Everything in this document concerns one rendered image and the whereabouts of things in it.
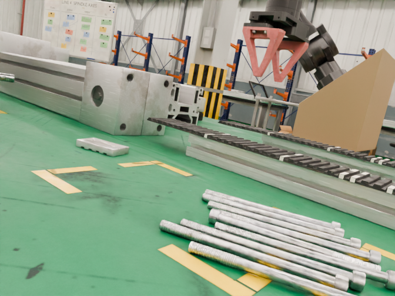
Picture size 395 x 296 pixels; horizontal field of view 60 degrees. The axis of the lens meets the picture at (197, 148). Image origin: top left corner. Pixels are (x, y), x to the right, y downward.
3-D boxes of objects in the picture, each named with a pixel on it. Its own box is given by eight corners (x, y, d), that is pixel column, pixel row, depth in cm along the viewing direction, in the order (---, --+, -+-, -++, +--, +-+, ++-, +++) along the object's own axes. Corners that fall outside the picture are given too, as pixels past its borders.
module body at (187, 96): (196, 126, 76) (203, 88, 74) (164, 125, 68) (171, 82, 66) (31, 79, 124) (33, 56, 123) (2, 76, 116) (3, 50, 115)
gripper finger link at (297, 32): (248, 76, 60) (259, 21, 58) (267, 80, 66) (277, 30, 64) (283, 81, 56) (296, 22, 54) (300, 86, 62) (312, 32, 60)
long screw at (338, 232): (341, 240, 24) (344, 227, 24) (341, 245, 23) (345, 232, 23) (204, 201, 28) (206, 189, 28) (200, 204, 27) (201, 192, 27)
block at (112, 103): (174, 135, 57) (184, 78, 56) (113, 135, 48) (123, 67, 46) (139, 124, 63) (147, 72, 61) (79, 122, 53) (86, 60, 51)
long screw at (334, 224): (338, 234, 26) (341, 221, 25) (338, 238, 25) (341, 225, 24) (207, 197, 29) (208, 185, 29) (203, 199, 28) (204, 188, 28)
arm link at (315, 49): (338, 69, 99) (321, 78, 101) (321, 41, 102) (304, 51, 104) (336, 58, 91) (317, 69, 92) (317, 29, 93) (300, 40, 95)
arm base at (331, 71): (364, 79, 95) (328, 103, 103) (349, 56, 97) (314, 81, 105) (351, 77, 89) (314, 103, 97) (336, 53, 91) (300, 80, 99)
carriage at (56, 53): (67, 71, 110) (69, 49, 108) (33, 66, 101) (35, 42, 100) (43, 66, 119) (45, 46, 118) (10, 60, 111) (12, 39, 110)
